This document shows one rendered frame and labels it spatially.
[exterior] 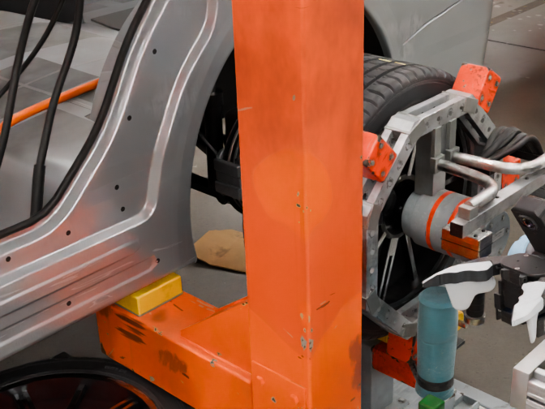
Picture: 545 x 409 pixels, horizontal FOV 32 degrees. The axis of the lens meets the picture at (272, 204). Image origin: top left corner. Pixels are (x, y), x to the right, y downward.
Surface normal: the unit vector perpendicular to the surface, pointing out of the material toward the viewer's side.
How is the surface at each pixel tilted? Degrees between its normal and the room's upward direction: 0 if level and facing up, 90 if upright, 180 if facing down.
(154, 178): 76
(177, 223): 90
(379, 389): 90
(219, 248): 12
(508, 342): 0
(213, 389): 90
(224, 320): 90
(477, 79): 55
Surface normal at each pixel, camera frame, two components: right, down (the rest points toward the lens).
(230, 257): 0.00, -0.90
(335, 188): 0.73, 0.27
